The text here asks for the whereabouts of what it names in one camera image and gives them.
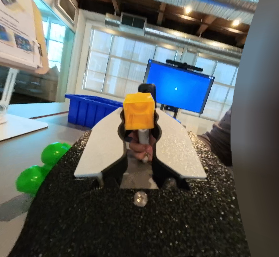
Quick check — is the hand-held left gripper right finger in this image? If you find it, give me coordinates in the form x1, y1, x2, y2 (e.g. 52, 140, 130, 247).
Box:
152, 109, 207, 179

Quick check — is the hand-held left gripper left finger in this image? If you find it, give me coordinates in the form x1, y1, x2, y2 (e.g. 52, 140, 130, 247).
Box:
74, 107, 128, 188

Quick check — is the yellow one-stud block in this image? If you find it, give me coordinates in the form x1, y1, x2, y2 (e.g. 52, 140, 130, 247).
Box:
123, 93, 156, 130

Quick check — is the blue plastic bin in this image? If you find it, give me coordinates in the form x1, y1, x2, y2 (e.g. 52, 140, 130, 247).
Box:
65, 94, 182, 129

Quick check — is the green two-stud block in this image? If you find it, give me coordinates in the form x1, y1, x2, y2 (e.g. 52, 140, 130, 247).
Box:
16, 142, 72, 196

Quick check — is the person's right hand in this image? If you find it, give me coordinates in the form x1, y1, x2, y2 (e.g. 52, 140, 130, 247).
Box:
128, 130, 154, 164

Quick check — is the large paned window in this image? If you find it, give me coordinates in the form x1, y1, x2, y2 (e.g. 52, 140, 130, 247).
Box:
83, 27, 239, 115

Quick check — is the black monitor stand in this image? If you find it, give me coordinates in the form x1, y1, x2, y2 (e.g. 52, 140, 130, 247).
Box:
160, 103, 181, 121

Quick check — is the black webcam bar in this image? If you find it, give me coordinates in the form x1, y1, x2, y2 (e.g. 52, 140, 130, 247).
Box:
166, 59, 203, 72

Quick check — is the blue screen monitor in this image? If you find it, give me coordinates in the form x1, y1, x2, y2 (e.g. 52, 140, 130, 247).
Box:
143, 59, 215, 114

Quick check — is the air vent grille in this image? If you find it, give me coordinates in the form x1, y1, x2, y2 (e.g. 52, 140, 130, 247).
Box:
119, 12, 147, 30

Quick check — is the instruction sheet on stand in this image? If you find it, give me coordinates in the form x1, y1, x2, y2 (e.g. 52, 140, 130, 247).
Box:
0, 0, 49, 142

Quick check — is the printed instruction sheet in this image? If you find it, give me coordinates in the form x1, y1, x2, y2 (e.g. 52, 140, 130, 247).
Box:
0, 0, 43, 68

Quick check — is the silver air duct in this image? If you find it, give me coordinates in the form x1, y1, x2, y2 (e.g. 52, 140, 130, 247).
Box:
105, 13, 243, 55

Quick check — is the wall vent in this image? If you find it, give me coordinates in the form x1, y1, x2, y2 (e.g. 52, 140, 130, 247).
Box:
57, 0, 78, 25

